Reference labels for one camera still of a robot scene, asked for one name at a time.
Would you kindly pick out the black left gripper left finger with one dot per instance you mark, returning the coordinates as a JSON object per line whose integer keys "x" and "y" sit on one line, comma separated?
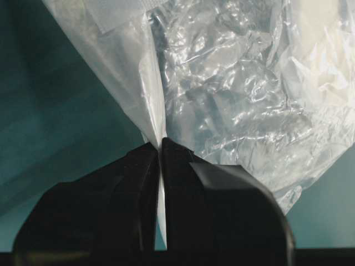
{"x": 111, "y": 211}

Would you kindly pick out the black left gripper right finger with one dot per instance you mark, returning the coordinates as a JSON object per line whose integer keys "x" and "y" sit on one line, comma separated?
{"x": 220, "y": 213}

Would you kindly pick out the clear zip bag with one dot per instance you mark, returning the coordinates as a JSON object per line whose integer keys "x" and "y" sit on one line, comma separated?
{"x": 217, "y": 77}

